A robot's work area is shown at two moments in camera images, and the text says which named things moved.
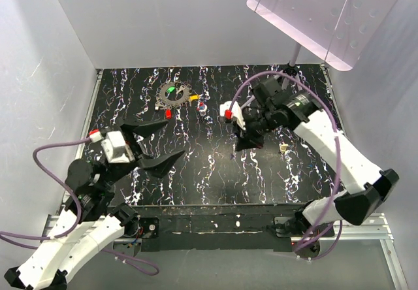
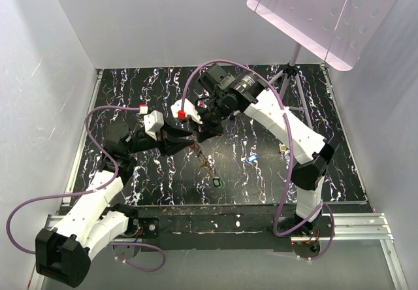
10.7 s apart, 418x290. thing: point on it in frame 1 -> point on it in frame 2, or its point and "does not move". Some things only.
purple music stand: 336,17 does not move
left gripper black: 158,165 -> 171,139
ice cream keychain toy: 202,108 does not move
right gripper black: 246,140 -> 204,131
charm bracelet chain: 161,96 -> 208,162
